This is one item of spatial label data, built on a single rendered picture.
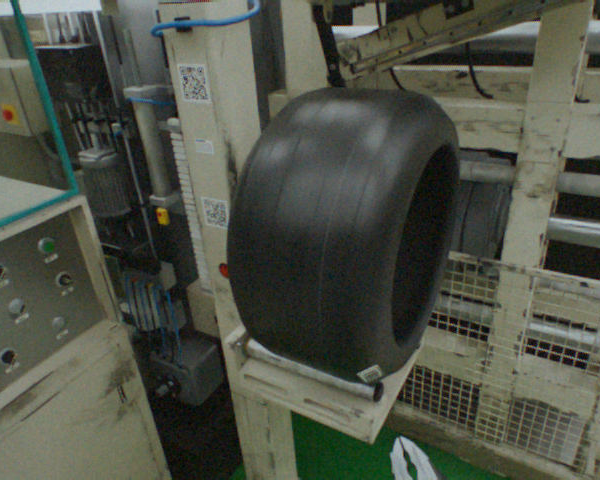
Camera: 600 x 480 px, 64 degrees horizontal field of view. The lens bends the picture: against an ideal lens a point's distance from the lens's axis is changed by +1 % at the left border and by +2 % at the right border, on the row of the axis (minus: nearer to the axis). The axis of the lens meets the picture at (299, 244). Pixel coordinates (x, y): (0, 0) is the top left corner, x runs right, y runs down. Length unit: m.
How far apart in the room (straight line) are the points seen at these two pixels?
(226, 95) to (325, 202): 0.37
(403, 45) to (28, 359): 1.15
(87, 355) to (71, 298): 0.15
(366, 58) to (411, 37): 0.12
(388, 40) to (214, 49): 0.44
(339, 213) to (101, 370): 0.88
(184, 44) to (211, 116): 0.14
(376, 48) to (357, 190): 0.57
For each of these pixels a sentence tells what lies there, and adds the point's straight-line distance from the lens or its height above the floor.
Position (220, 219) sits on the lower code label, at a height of 1.21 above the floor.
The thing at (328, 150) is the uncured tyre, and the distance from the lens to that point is 0.79.
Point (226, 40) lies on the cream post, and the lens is 1.02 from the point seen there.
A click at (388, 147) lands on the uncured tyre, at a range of 0.78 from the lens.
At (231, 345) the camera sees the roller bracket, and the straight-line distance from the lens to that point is 1.15.
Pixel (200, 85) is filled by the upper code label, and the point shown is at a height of 1.51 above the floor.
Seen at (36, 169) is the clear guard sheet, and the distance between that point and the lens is 1.20.
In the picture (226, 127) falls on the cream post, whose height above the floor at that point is 1.42.
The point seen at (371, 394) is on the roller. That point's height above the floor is 0.91.
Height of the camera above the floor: 1.68
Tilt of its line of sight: 29 degrees down
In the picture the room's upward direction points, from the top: 4 degrees counter-clockwise
